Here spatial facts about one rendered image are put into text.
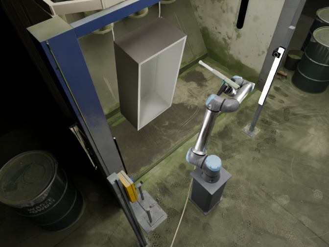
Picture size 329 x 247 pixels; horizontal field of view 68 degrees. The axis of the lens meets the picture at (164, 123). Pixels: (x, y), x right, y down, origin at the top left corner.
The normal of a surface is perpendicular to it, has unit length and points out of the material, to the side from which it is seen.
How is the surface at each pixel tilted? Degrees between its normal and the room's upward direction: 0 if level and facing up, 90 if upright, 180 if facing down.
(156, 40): 12
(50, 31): 0
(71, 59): 90
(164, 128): 0
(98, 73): 57
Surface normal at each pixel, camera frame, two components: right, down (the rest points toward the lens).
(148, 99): 0.11, -0.50
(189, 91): -0.04, -0.62
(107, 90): 0.53, 0.15
